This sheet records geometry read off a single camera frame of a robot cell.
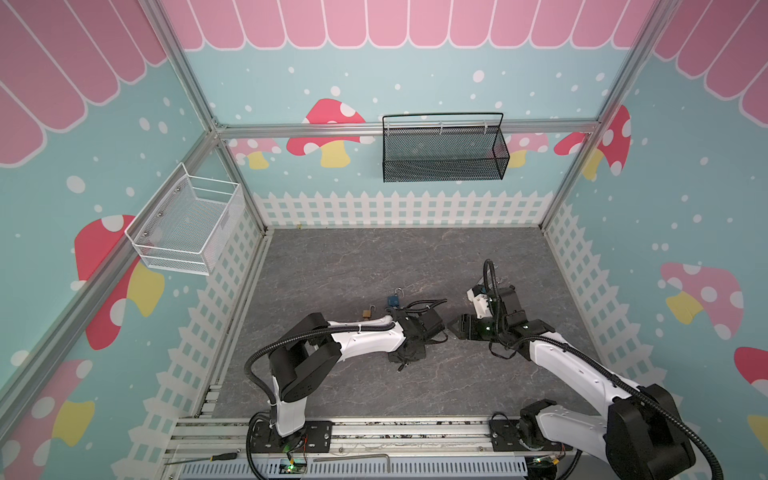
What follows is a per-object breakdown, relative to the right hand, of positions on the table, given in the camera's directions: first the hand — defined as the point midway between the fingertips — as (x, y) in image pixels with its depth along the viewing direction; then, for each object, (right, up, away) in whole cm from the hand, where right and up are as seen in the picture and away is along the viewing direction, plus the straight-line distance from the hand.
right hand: (455, 324), depth 85 cm
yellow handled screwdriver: (-60, -29, -14) cm, 68 cm away
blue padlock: (-18, +5, +14) cm, 23 cm away
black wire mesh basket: (-2, +55, +10) cm, 56 cm away
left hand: (-13, -10, +2) cm, 17 cm away
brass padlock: (-27, +1, +12) cm, 29 cm away
